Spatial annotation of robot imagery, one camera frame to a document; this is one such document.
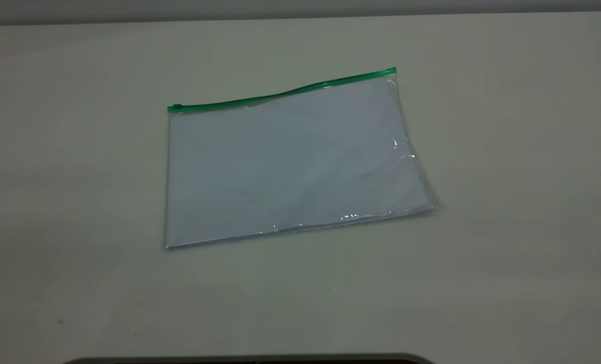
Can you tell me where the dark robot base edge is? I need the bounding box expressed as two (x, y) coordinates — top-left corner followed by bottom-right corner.
(63, 353), (437, 364)

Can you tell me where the clear plastic zip bag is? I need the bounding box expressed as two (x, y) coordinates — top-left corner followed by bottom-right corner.
(163, 66), (440, 252)

